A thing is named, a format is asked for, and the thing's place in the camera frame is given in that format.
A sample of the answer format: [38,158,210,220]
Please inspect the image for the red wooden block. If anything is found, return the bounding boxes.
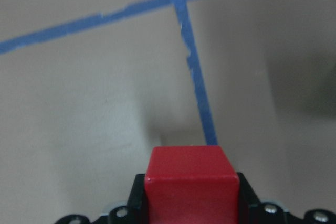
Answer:
[144,146,239,223]

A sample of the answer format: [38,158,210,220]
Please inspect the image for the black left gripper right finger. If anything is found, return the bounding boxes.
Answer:
[237,172,260,224]

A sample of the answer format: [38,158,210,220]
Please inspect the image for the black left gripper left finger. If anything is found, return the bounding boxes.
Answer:
[127,174,145,223]

